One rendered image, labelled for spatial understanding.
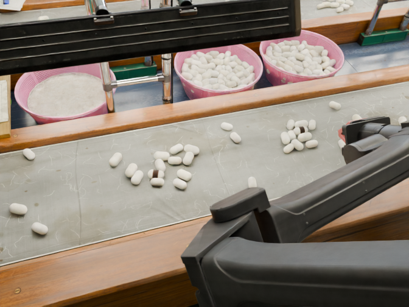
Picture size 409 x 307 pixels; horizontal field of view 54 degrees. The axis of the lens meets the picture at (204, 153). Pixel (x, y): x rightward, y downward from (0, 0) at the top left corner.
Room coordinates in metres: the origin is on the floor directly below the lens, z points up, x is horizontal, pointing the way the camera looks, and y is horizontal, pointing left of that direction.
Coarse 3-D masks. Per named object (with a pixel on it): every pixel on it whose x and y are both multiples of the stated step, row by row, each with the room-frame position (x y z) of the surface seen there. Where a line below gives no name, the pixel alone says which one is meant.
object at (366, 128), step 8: (368, 120) 0.60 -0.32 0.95; (376, 120) 0.60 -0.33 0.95; (384, 120) 0.61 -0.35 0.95; (344, 128) 0.58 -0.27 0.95; (352, 128) 0.58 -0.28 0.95; (360, 128) 0.58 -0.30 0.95; (368, 128) 0.57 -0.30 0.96; (376, 128) 0.56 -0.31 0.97; (352, 136) 0.57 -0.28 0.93; (360, 136) 0.57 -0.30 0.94
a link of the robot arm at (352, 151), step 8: (408, 120) 0.51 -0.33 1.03; (368, 136) 0.51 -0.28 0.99; (376, 136) 0.51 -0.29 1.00; (352, 144) 0.49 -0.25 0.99; (360, 144) 0.49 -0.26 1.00; (368, 144) 0.49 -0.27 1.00; (376, 144) 0.48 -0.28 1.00; (344, 152) 0.50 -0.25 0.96; (352, 152) 0.48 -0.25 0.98; (360, 152) 0.47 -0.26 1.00; (368, 152) 0.46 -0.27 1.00; (344, 160) 0.49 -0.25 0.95; (352, 160) 0.48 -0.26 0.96
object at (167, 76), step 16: (96, 0) 0.66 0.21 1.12; (160, 0) 0.83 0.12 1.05; (176, 0) 0.71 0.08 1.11; (112, 16) 0.63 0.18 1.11; (112, 80) 0.79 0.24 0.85; (128, 80) 0.80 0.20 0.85; (144, 80) 0.81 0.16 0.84; (160, 80) 0.82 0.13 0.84; (112, 96) 0.78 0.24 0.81; (112, 112) 0.77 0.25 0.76
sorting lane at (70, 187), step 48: (336, 96) 0.94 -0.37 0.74; (384, 96) 0.96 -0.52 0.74; (96, 144) 0.67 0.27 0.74; (144, 144) 0.69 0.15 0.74; (192, 144) 0.70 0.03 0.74; (240, 144) 0.71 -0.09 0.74; (336, 144) 0.74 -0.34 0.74; (0, 192) 0.51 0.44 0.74; (48, 192) 0.52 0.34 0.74; (96, 192) 0.53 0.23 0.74; (144, 192) 0.54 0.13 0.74; (192, 192) 0.55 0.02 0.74; (288, 192) 0.57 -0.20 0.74; (0, 240) 0.39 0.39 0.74; (48, 240) 0.40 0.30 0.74; (96, 240) 0.41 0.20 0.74
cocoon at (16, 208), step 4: (12, 204) 0.47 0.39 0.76; (16, 204) 0.47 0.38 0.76; (20, 204) 0.47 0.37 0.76; (12, 208) 0.46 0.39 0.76; (16, 208) 0.46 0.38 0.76; (20, 208) 0.46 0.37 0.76; (24, 208) 0.46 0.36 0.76; (12, 212) 0.45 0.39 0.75; (16, 212) 0.45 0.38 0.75; (20, 212) 0.45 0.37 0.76; (24, 212) 0.46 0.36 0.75
